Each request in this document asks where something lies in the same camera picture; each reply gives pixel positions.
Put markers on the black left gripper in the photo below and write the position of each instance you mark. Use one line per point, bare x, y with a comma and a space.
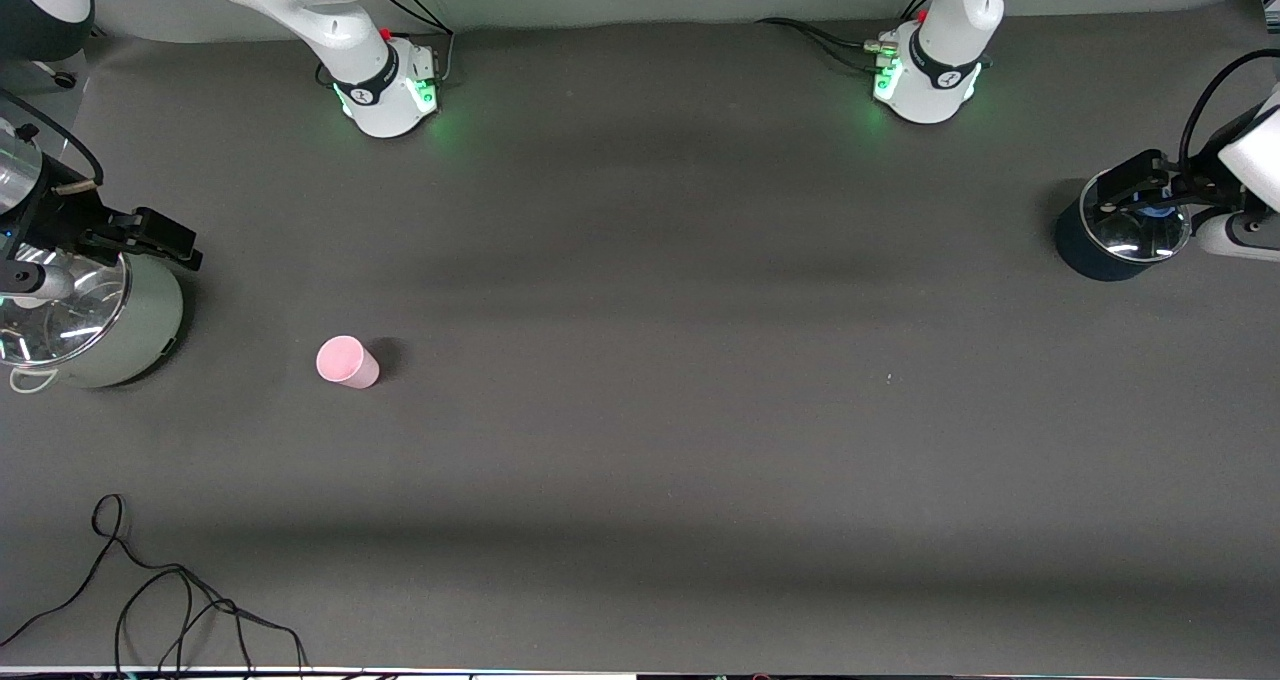
1192, 188

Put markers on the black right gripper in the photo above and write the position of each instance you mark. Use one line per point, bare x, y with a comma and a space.
60, 222

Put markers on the pink plastic cup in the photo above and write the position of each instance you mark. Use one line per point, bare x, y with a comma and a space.
345, 360

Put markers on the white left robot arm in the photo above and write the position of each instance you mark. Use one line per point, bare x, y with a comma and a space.
940, 60

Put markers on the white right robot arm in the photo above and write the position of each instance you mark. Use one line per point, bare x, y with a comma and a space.
350, 30

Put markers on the glass lid blue knob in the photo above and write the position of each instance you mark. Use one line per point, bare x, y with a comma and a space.
1135, 235

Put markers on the pale green electric pot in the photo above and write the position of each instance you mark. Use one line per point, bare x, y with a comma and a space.
140, 330

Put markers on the dark blue saucepan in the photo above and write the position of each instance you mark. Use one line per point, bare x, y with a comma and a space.
1085, 255

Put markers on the glass lid white knob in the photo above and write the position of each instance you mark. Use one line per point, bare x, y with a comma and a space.
90, 320

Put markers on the black chair castor leg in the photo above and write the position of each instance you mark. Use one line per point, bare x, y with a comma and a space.
64, 79

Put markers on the dark grey table mat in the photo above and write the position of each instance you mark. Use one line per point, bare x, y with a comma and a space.
640, 360

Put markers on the aluminium frame profile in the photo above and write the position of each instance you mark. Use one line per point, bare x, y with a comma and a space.
1268, 5

